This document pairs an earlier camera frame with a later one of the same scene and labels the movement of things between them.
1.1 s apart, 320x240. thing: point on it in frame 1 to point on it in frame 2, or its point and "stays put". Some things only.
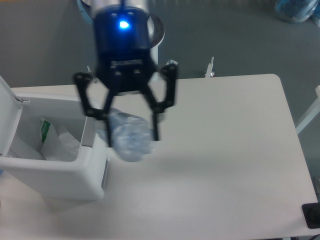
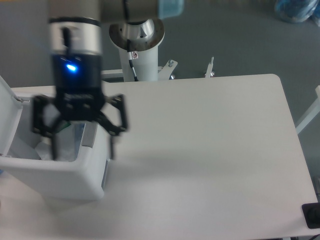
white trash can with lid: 50,146 stays put
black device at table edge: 311,213 stays put
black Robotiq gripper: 122,47 to 79,97
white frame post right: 312,112 stays put
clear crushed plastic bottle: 130,137 to 67,138
